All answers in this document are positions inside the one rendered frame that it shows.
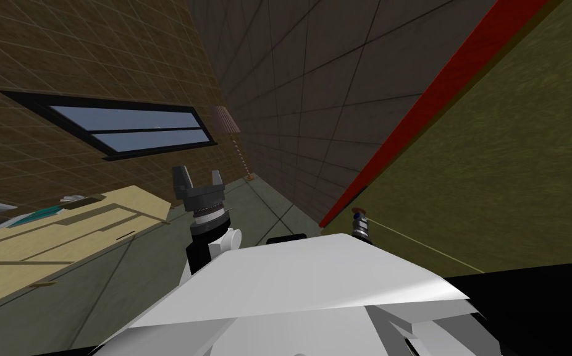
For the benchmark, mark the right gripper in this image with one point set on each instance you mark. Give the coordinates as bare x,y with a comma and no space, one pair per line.
359,216

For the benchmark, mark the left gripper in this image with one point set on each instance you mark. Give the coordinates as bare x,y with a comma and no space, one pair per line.
207,198

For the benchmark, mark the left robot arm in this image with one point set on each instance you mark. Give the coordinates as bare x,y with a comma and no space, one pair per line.
202,252

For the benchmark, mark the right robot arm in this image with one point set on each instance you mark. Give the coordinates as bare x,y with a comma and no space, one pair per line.
538,306

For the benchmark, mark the brown round door knob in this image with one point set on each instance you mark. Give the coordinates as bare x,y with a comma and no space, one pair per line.
358,209

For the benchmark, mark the floor lamp with pleated shade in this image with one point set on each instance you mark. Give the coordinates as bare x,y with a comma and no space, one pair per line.
226,120

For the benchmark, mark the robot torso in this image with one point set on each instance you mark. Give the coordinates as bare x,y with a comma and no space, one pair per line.
315,277

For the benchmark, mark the black framed window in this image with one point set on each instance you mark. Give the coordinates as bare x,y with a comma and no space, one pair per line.
128,126

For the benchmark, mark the olive green door leaf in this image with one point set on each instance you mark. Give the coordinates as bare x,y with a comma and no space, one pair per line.
503,163

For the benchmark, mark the pale wooden desk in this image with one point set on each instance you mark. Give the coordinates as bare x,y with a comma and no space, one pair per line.
44,247

